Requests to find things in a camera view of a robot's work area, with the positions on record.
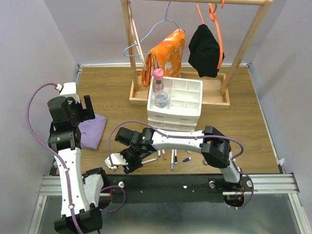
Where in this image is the small blue cap piece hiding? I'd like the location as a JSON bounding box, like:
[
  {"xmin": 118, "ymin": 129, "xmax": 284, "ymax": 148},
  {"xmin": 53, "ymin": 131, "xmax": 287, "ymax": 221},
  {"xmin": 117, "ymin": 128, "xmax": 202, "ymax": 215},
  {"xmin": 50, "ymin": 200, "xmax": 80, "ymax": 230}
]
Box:
[{"xmin": 183, "ymin": 157, "xmax": 191, "ymax": 162}]

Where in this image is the black garment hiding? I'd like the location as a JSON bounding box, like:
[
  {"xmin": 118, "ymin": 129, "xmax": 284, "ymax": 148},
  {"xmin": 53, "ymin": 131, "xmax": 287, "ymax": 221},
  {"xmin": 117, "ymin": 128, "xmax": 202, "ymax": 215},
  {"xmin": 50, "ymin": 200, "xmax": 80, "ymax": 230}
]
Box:
[{"xmin": 188, "ymin": 24, "xmax": 220, "ymax": 78}]

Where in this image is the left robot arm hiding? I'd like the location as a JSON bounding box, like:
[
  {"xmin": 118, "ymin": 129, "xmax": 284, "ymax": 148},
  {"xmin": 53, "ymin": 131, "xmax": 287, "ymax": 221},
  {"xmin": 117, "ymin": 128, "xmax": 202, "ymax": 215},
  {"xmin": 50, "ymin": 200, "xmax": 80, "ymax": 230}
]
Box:
[{"xmin": 47, "ymin": 95, "xmax": 108, "ymax": 234}]

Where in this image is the orange patterned cloth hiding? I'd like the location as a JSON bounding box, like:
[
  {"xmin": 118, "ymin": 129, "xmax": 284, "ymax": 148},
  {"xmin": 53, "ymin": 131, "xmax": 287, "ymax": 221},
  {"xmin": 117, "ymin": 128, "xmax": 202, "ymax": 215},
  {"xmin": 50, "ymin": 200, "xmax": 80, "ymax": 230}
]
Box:
[{"xmin": 141, "ymin": 29, "xmax": 185, "ymax": 89}]

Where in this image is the purple folded cloth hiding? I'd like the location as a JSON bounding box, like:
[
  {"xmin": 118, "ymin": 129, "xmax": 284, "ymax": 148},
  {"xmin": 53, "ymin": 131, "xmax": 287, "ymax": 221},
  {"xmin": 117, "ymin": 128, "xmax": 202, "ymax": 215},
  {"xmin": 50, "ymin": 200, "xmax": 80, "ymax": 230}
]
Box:
[{"xmin": 78, "ymin": 114, "xmax": 106, "ymax": 150}]

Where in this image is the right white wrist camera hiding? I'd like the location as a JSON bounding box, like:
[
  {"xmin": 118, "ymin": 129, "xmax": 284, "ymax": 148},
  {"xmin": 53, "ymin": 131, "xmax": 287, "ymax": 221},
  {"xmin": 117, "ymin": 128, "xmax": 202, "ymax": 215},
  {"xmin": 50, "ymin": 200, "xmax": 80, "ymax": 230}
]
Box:
[{"xmin": 105, "ymin": 153, "xmax": 128, "ymax": 171}]

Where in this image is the white drawer organizer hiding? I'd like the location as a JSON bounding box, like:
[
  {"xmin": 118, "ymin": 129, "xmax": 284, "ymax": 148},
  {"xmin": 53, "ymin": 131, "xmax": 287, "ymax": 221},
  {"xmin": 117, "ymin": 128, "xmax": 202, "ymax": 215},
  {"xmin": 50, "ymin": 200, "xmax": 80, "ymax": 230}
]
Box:
[{"xmin": 147, "ymin": 77, "xmax": 203, "ymax": 132}]

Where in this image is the clear paperclip jar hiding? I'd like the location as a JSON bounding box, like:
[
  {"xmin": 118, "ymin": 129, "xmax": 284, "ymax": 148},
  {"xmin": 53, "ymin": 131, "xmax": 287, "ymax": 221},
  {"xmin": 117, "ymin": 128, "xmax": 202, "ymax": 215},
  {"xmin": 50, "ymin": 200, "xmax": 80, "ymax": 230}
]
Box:
[{"xmin": 154, "ymin": 91, "xmax": 168, "ymax": 109}]

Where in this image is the blue wire hanger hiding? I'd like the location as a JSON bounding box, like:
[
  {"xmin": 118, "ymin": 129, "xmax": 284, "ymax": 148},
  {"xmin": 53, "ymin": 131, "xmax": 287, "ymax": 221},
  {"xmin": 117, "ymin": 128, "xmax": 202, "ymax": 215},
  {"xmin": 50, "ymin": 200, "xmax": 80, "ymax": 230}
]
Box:
[{"xmin": 123, "ymin": 1, "xmax": 185, "ymax": 57}]

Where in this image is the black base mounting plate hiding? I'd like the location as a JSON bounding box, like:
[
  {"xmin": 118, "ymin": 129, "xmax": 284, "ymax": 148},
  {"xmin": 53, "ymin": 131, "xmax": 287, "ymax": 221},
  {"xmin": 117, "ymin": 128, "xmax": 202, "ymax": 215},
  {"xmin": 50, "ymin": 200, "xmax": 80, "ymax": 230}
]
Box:
[{"xmin": 107, "ymin": 174, "xmax": 254, "ymax": 208}]

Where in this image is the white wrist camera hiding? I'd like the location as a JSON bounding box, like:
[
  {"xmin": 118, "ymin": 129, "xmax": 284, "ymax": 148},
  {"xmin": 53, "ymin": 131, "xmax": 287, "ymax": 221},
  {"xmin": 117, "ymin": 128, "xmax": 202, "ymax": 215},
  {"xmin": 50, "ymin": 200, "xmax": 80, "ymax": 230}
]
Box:
[
  {"xmin": 55, "ymin": 82, "xmax": 80, "ymax": 103},
  {"xmin": 105, "ymin": 153, "xmax": 128, "ymax": 171}
]

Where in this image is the pink lid pen tube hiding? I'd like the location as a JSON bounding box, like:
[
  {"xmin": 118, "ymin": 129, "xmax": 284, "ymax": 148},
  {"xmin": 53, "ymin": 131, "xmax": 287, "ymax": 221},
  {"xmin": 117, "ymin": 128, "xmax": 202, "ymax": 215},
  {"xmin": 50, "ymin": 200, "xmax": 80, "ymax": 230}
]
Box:
[{"xmin": 153, "ymin": 68, "xmax": 164, "ymax": 93}]

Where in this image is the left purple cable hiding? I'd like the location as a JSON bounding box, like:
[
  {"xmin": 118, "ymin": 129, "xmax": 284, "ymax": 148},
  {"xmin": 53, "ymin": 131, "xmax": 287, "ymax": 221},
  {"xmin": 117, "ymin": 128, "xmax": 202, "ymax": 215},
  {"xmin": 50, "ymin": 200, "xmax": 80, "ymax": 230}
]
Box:
[{"xmin": 25, "ymin": 82, "xmax": 102, "ymax": 234}]

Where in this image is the lavender cap white marker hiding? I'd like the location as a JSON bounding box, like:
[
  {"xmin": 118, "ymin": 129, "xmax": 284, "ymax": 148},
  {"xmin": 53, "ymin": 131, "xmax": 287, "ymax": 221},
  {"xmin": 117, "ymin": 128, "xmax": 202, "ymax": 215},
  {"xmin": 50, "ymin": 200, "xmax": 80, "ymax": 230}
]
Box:
[{"xmin": 170, "ymin": 149, "xmax": 175, "ymax": 170}]

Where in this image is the wooden clothes rack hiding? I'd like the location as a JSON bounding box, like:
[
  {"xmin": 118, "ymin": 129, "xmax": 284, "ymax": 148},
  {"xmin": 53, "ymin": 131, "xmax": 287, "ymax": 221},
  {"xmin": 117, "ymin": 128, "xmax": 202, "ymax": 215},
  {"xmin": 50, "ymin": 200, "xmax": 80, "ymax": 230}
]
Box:
[{"xmin": 121, "ymin": 0, "xmax": 272, "ymax": 110}]

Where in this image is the small white black-tip pen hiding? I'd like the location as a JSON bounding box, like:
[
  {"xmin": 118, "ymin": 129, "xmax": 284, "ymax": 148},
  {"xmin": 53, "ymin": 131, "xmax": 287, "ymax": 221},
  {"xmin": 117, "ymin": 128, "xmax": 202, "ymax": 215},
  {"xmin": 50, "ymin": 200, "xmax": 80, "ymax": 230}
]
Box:
[{"xmin": 142, "ymin": 158, "xmax": 158, "ymax": 164}]

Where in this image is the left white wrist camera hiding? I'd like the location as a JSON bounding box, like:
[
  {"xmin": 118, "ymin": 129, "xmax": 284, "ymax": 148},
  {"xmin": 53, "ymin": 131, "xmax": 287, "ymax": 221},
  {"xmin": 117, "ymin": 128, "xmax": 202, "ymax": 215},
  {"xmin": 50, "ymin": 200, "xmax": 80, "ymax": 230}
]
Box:
[{"xmin": 55, "ymin": 82, "xmax": 80, "ymax": 103}]

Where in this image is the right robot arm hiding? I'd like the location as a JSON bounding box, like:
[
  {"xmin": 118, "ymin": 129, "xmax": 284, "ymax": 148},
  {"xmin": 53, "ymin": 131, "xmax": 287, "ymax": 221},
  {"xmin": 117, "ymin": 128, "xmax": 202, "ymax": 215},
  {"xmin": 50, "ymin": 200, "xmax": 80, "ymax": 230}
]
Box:
[{"xmin": 107, "ymin": 126, "xmax": 242, "ymax": 191}]

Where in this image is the aluminium frame rail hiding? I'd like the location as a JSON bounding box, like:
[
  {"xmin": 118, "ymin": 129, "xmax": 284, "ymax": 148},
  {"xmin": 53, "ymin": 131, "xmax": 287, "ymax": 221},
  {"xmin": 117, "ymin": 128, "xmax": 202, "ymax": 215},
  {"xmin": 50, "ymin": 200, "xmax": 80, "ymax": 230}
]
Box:
[{"xmin": 39, "ymin": 174, "xmax": 300, "ymax": 196}]

